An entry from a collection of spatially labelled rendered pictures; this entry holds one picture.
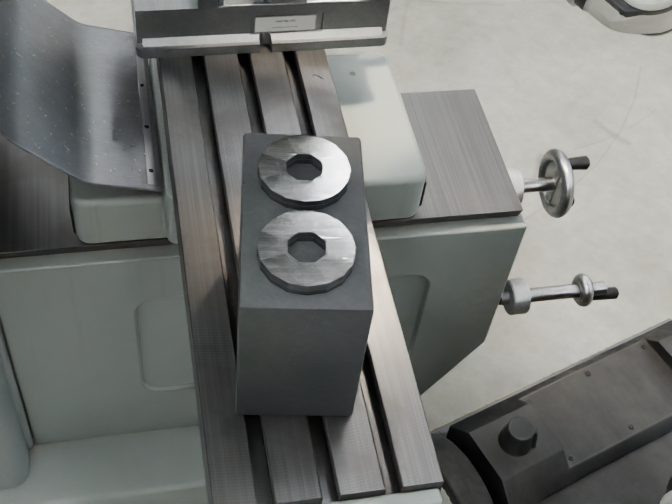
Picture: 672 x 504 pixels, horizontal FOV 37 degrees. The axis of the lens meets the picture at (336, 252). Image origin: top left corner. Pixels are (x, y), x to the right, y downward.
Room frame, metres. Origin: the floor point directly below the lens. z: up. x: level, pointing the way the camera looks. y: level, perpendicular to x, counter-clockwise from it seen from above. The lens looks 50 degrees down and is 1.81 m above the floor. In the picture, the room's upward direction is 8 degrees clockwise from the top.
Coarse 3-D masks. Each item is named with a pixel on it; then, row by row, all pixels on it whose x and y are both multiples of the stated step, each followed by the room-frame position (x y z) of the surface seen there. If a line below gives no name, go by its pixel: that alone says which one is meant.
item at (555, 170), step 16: (544, 160) 1.25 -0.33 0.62; (560, 160) 1.21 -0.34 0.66; (576, 160) 1.22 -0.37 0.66; (512, 176) 1.18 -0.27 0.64; (544, 176) 1.25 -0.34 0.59; (560, 176) 1.19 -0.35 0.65; (528, 192) 1.19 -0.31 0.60; (544, 192) 1.23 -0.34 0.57; (560, 192) 1.19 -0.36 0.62; (544, 208) 1.20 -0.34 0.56; (560, 208) 1.16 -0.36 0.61
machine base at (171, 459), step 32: (32, 448) 0.80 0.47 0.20; (64, 448) 0.80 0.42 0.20; (96, 448) 0.81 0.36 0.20; (128, 448) 0.82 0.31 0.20; (160, 448) 0.83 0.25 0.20; (192, 448) 0.84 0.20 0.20; (32, 480) 0.74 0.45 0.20; (64, 480) 0.75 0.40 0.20; (96, 480) 0.75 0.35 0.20; (128, 480) 0.76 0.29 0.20; (160, 480) 0.77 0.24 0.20; (192, 480) 0.78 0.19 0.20
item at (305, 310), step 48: (288, 144) 0.71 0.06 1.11; (336, 144) 0.73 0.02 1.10; (288, 192) 0.64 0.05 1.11; (336, 192) 0.65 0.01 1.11; (240, 240) 0.59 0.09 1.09; (288, 240) 0.59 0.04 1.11; (336, 240) 0.59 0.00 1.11; (240, 288) 0.53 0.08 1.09; (288, 288) 0.54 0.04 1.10; (336, 288) 0.55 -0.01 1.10; (240, 336) 0.51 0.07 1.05; (288, 336) 0.52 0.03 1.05; (336, 336) 0.53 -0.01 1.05; (240, 384) 0.51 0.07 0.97; (288, 384) 0.52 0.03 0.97; (336, 384) 0.53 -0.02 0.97
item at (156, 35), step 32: (160, 0) 1.07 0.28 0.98; (192, 0) 1.08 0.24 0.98; (224, 0) 1.09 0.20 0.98; (256, 0) 1.10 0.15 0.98; (320, 0) 1.12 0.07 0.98; (352, 0) 1.13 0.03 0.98; (384, 0) 1.14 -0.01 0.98; (160, 32) 1.05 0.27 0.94; (192, 32) 1.06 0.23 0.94; (224, 32) 1.08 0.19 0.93; (256, 32) 1.09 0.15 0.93; (288, 32) 1.10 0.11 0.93; (320, 32) 1.12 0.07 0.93; (352, 32) 1.13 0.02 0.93; (384, 32) 1.14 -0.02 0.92
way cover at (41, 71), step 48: (0, 0) 1.04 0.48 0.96; (0, 48) 0.95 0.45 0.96; (48, 48) 1.04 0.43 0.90; (96, 48) 1.10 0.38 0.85; (48, 96) 0.94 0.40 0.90; (96, 96) 1.00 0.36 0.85; (144, 96) 1.03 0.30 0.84; (48, 144) 0.86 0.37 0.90; (96, 144) 0.91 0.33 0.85; (144, 144) 0.94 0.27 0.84
